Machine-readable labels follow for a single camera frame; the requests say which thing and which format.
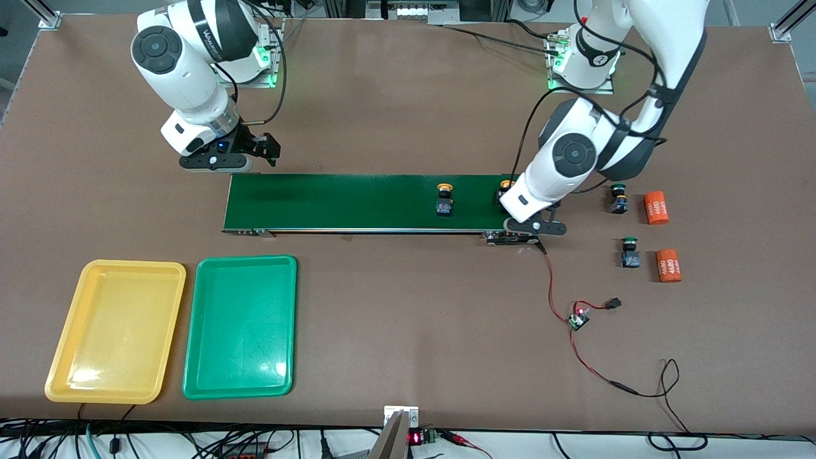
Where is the green conveyor belt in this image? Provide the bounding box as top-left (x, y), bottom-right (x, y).
top-left (221, 173), bottom-right (543, 247)

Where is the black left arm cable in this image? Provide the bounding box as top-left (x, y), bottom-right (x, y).
top-left (509, 0), bottom-right (670, 192)

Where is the grey metal post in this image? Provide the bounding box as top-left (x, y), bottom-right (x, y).
top-left (368, 411), bottom-right (409, 459)

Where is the black connector with red lead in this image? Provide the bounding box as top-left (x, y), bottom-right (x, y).
top-left (574, 297), bottom-right (623, 313)

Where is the red black motor wire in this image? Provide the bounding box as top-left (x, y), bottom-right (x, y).
top-left (539, 242), bottom-right (574, 321)

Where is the green plastic tray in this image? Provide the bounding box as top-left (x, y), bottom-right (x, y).
top-left (182, 254), bottom-right (298, 400)

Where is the red black power cable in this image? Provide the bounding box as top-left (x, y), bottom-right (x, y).
top-left (569, 328), bottom-right (708, 451)

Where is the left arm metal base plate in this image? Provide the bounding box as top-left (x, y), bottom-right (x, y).
top-left (547, 32), bottom-right (616, 95)

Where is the silver mounting bracket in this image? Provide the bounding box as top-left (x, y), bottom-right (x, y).
top-left (384, 405), bottom-right (420, 428)

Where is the black base cable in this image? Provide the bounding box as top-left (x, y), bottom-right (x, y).
top-left (440, 19), bottom-right (562, 58)

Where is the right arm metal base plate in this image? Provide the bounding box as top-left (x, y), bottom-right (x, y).
top-left (217, 19), bottom-right (285, 89)

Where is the silver device with white lights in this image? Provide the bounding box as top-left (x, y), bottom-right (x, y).
top-left (367, 0), bottom-right (461, 26)

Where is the yellow plastic tray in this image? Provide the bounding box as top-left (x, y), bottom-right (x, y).
top-left (44, 259), bottom-right (187, 405)

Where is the aluminium frame post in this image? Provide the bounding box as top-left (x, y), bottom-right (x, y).
top-left (770, 0), bottom-right (816, 43)
top-left (22, 0), bottom-right (62, 30)

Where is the red clip lead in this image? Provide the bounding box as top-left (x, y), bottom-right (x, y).
top-left (439, 430), bottom-right (493, 459)

